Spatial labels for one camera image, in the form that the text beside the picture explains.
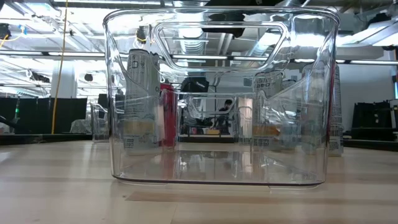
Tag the red soda can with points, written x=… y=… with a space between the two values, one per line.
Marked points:
x=169 y=118

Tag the clear plastic bin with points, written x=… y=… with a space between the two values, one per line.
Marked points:
x=99 y=124
x=217 y=168

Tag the white bottle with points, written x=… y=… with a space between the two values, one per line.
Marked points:
x=140 y=102

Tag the person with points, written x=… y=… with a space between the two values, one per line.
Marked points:
x=224 y=113

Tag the black hanging monitor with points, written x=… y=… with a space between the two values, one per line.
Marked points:
x=194 y=84

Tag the long ceiling strip light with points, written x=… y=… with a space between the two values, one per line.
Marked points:
x=77 y=53

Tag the black partition panel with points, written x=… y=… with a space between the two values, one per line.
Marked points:
x=62 y=115

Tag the black equipment rack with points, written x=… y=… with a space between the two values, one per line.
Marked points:
x=373 y=119

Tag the silver ventilation duct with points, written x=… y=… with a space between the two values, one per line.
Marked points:
x=191 y=46

